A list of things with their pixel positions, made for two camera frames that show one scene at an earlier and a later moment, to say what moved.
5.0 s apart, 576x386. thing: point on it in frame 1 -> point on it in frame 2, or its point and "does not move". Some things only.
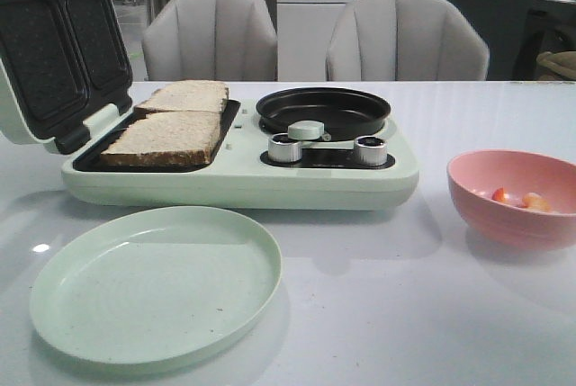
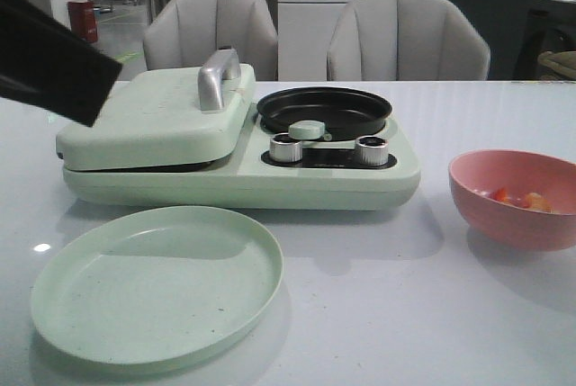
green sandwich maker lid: (63, 52) -> (170, 121)
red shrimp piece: (499, 193) does not move
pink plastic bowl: (519, 199) does not move
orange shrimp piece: (534, 201) does not move
